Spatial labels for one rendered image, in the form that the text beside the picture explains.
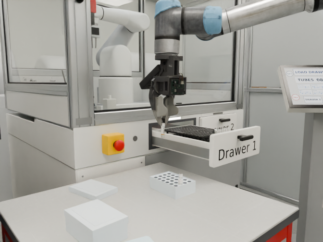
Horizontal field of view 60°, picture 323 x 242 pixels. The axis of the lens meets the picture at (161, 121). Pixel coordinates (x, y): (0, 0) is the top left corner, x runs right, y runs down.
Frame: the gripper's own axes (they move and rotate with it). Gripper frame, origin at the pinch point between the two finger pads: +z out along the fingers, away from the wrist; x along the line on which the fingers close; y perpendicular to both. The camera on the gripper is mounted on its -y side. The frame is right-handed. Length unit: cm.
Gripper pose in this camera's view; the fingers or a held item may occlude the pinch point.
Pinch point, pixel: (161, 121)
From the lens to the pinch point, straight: 87.9
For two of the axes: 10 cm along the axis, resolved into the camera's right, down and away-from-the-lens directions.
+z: -0.2, 9.9, 1.4
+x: 7.7, -0.8, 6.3
